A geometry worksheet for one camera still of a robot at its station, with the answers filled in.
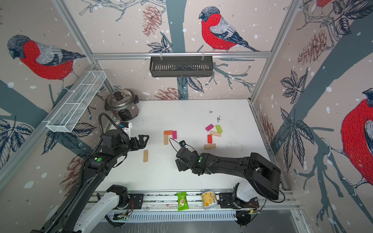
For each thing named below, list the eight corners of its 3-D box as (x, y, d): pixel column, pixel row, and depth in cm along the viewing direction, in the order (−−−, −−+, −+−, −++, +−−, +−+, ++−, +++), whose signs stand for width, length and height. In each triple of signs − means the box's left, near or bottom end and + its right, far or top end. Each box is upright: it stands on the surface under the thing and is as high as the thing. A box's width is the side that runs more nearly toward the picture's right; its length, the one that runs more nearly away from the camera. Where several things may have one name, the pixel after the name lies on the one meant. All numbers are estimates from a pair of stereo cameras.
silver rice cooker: (113, 124, 108) (100, 105, 92) (120, 107, 119) (109, 88, 103) (138, 124, 108) (129, 105, 92) (143, 107, 119) (135, 88, 103)
